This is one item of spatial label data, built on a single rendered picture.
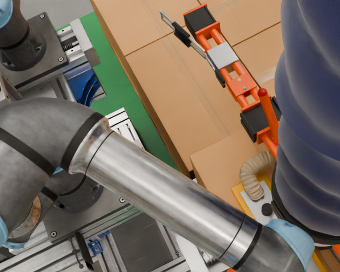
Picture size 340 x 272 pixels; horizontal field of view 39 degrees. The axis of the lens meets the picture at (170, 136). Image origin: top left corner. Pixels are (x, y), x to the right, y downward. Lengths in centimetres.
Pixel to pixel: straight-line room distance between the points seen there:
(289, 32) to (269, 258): 30
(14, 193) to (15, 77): 88
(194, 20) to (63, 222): 65
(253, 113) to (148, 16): 106
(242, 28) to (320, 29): 161
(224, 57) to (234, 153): 26
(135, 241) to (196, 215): 142
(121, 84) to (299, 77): 216
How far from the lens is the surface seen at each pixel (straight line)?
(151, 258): 204
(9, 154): 66
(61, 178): 110
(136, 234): 207
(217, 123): 183
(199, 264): 161
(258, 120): 120
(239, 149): 133
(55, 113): 67
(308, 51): 51
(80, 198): 121
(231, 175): 130
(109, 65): 274
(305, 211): 91
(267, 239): 68
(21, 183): 66
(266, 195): 126
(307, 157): 71
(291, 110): 62
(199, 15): 139
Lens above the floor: 217
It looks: 63 degrees down
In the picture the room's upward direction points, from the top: 20 degrees counter-clockwise
